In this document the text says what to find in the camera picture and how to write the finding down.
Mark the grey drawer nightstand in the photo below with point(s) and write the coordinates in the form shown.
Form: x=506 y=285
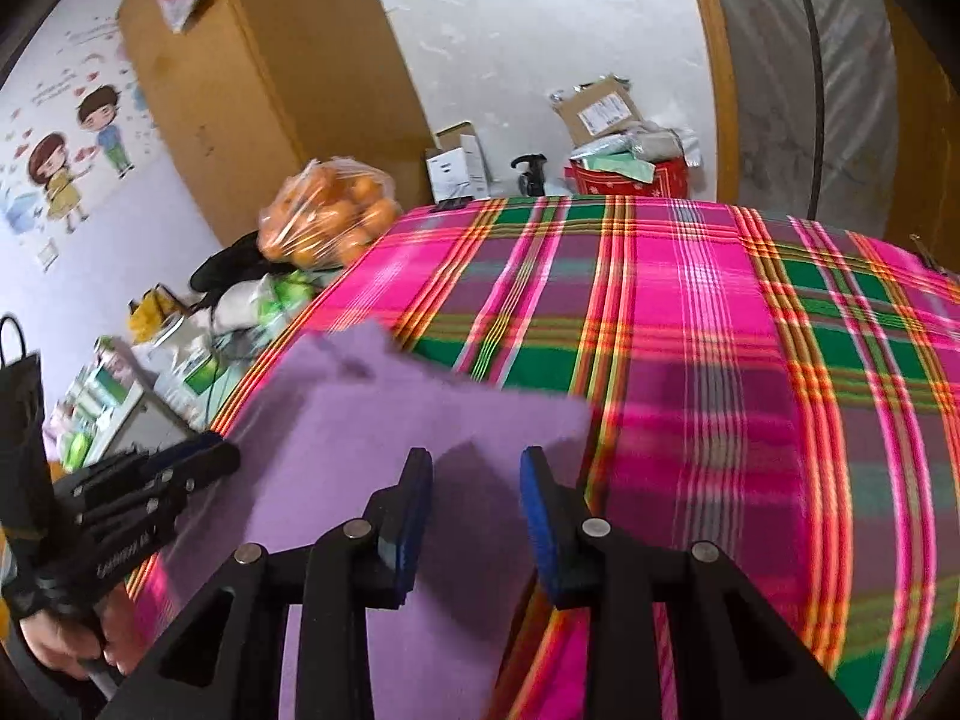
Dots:
x=110 y=406

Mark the black clothing pile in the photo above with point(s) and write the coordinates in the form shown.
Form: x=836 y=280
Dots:
x=240 y=261

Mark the yellow bag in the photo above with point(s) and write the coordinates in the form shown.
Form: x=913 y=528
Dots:
x=147 y=315

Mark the cream folded cloth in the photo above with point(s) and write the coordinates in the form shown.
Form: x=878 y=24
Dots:
x=239 y=307

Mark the grey zippered fabric wardrobe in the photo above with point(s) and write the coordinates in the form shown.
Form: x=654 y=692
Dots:
x=816 y=101

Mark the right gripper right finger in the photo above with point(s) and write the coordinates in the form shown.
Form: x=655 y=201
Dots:
x=733 y=656

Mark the wooden door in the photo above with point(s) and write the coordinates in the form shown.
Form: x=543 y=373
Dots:
x=925 y=186

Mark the green white milk carton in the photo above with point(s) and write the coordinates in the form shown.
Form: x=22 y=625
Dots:
x=188 y=373

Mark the purple fleece garment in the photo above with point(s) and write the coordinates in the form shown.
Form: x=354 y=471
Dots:
x=332 y=424

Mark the bag of oranges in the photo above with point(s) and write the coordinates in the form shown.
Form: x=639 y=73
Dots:
x=328 y=215

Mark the green tissue pack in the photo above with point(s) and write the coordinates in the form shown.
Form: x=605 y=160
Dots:
x=280 y=299

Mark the person's left hand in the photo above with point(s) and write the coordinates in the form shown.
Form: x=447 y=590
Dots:
x=64 y=645

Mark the cardboard box with label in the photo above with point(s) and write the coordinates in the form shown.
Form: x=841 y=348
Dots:
x=600 y=109

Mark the red box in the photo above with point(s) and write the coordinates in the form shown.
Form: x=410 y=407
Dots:
x=669 y=181

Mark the white product box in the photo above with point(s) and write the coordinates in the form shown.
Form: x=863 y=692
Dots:
x=455 y=165

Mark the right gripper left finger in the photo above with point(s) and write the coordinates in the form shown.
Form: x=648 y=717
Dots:
x=222 y=657

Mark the wooden wardrobe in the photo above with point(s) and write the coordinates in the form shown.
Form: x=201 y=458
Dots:
x=252 y=90

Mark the pink plaid bed sheet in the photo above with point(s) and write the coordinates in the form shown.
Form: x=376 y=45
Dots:
x=781 y=388

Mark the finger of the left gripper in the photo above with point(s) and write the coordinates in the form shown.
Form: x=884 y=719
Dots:
x=133 y=470
x=168 y=496

